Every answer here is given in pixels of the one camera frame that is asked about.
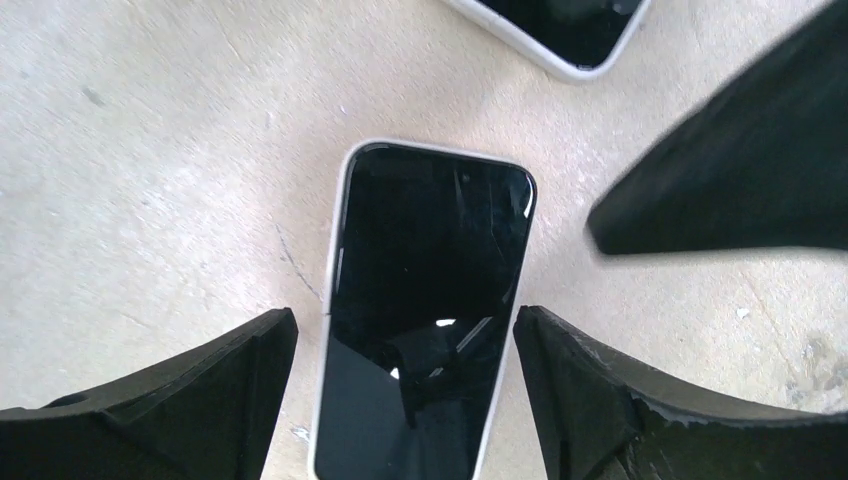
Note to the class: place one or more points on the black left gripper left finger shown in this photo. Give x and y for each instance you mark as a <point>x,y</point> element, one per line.
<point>208,413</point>

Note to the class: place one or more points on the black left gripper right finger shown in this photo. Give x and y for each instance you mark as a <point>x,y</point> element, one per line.
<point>602,414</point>

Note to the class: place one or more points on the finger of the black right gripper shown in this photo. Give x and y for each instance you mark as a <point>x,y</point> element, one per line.
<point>762,164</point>

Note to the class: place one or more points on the phone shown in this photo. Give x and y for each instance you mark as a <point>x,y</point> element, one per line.
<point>426,254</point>
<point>573,41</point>

